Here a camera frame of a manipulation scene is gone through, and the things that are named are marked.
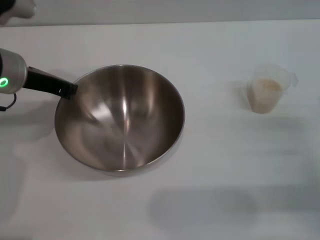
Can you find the clear plastic measuring cup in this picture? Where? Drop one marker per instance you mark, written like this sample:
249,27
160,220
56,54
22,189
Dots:
271,72

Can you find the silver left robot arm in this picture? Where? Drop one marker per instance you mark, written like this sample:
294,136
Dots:
13,72

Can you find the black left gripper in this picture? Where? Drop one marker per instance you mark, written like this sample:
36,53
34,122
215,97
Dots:
45,81

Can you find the white rice grains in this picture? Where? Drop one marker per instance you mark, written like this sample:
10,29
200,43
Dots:
266,96

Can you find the stainless steel mixing bowl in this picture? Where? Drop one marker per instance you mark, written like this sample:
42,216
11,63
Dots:
120,120

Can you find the white rounded object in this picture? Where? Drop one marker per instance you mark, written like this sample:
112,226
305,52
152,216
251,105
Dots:
21,8

